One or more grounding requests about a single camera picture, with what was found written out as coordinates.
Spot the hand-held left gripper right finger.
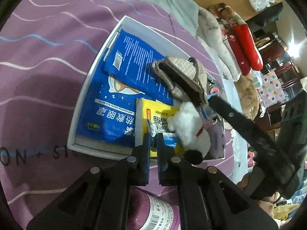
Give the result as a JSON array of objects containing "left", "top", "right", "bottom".
[{"left": 155, "top": 133, "right": 280, "bottom": 230}]

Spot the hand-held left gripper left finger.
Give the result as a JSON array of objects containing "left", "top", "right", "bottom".
[{"left": 26, "top": 133, "right": 151, "bottom": 230}]

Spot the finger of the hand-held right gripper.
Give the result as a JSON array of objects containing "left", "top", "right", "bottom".
[{"left": 208, "top": 96, "right": 276, "bottom": 154}]

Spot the grey plaid eye mask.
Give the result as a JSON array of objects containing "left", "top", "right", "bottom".
[{"left": 206, "top": 79, "right": 223, "bottom": 96}]

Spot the white plush toy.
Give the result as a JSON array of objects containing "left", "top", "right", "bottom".
[{"left": 167, "top": 101, "right": 211, "bottom": 166}]

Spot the yellow tissue pack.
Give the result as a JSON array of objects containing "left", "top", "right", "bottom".
[{"left": 134, "top": 98, "right": 185, "bottom": 157}]

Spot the white cardboard box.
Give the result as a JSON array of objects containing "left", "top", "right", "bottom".
[{"left": 67, "top": 16, "right": 227, "bottom": 161}]

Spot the blue packet with dog print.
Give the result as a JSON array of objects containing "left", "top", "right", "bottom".
[{"left": 76, "top": 53, "right": 137, "bottom": 148}]

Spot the beige plaid eye mask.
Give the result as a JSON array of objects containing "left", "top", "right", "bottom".
[{"left": 151, "top": 56, "right": 209, "bottom": 106}]

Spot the blue packet with white text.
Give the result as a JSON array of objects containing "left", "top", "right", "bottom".
[{"left": 102, "top": 29, "right": 174, "bottom": 106}]

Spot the golden dog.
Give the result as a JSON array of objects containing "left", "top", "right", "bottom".
[{"left": 234, "top": 73, "right": 261, "bottom": 120}]

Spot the purple silicone pad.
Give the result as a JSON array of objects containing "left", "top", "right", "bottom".
[{"left": 206, "top": 123, "right": 227, "bottom": 160}]

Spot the pink patterned box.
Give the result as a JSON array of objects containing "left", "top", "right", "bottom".
[{"left": 260, "top": 71, "right": 292, "bottom": 107}]

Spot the purple white bottle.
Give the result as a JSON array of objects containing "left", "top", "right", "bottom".
[{"left": 127, "top": 187, "right": 181, "bottom": 230}]

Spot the yellow plastic bag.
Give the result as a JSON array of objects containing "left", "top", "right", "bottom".
[{"left": 273, "top": 204, "right": 300, "bottom": 221}]

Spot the dark wooden cabinet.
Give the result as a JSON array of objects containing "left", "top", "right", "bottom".
[{"left": 254, "top": 34, "right": 287, "bottom": 60}]

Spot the light grey quilt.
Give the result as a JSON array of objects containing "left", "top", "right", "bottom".
[{"left": 195, "top": 6, "right": 240, "bottom": 81}]

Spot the floral blanket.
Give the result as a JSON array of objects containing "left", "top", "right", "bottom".
[{"left": 206, "top": 2, "right": 247, "bottom": 39}]

